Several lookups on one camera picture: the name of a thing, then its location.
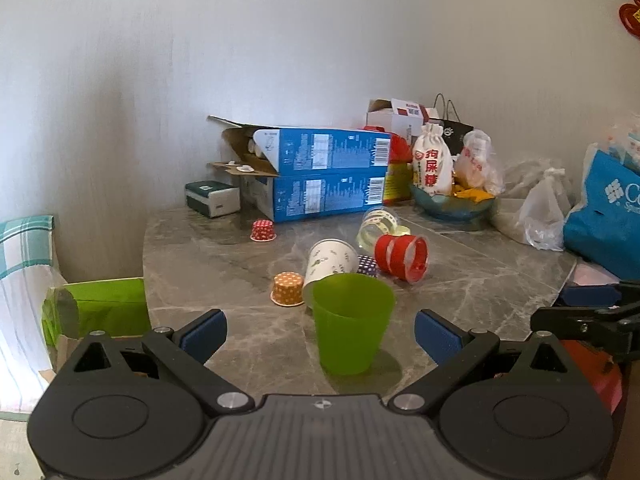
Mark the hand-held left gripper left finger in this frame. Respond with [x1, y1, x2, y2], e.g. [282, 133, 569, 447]
[74, 308, 254, 417]

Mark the red snack packet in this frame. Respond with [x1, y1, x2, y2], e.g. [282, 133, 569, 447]
[389, 132, 416, 164]

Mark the yellow green printed box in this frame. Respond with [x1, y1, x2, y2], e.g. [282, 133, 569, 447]
[384, 160, 416, 206]

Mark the red plastic object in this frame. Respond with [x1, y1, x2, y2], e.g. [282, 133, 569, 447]
[559, 339, 624, 417]

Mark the green glass bowl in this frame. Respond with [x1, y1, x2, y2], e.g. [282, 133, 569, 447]
[409, 182, 499, 222]

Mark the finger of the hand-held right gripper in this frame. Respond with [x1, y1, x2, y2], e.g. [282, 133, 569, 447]
[530, 304, 640, 362]
[556, 280, 640, 309]

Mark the red polka dot paper cup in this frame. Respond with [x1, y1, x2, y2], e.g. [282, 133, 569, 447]
[250, 219, 278, 244]

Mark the blue carton with open flap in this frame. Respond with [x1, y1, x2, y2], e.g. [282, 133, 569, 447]
[207, 114, 392, 179]
[207, 160, 389, 224]

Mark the small green white box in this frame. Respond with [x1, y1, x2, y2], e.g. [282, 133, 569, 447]
[184, 179, 241, 219]

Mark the orange polka dot paper cup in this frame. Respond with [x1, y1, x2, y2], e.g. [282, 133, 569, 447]
[270, 271, 305, 307]

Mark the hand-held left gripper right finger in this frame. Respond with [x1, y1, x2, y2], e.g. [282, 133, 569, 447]
[388, 308, 572, 415]

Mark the yellow snack packet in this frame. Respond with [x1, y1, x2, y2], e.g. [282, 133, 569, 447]
[451, 184, 490, 203]

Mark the red wall ornament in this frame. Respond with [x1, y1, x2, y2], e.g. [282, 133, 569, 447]
[618, 0, 640, 41]

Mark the green plastic cup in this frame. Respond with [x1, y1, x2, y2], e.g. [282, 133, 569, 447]
[312, 273, 396, 376]

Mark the clear knotted plastic bag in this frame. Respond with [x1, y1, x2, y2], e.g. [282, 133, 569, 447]
[491, 159, 577, 252]

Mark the clear yellowish plastic cup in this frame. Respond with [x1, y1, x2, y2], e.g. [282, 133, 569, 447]
[356, 206, 411, 257]

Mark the white patterned paper cup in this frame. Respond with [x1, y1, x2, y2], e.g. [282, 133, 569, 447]
[303, 238, 359, 309]

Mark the white drawstring pouch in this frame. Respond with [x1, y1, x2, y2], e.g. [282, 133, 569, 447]
[411, 122, 455, 197]

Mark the pale tissue pack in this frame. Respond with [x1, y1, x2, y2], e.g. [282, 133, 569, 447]
[599, 112, 640, 173]

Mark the blue shopping bag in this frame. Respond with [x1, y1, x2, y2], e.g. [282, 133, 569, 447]
[563, 144, 640, 282]

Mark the clear bag of snacks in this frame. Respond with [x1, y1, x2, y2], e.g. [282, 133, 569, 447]
[452, 129, 506, 196]

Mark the green checkered cloth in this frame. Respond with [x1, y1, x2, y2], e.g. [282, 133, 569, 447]
[0, 215, 56, 281]

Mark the white and red box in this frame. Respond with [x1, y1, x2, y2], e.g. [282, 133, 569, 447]
[365, 97, 429, 137]

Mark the black paper bag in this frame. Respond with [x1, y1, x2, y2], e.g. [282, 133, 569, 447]
[429, 93, 475, 162]

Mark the green wrapped bundle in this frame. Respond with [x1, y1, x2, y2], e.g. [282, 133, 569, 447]
[41, 278, 151, 349]

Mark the red plastic cup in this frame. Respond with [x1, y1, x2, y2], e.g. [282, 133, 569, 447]
[373, 233, 430, 282]

